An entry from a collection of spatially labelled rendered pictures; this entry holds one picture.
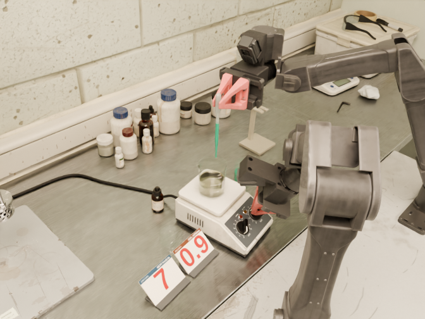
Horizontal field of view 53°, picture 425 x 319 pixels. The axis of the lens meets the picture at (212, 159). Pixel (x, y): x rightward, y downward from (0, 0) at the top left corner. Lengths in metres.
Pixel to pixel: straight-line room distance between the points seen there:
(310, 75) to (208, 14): 0.65
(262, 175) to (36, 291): 0.50
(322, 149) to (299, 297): 0.23
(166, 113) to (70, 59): 0.31
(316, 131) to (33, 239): 0.69
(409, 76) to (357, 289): 0.45
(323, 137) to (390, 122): 1.02
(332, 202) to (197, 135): 0.84
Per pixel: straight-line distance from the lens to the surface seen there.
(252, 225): 0.99
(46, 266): 0.98
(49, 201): 1.14
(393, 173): 1.34
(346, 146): 0.61
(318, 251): 0.61
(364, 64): 0.97
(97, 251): 1.00
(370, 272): 1.03
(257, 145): 1.30
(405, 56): 0.95
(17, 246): 1.04
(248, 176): 0.85
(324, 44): 1.92
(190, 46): 1.50
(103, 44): 1.27
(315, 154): 0.56
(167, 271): 0.91
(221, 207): 0.95
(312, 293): 0.66
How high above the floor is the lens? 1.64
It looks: 37 degrees down
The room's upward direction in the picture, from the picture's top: 4 degrees clockwise
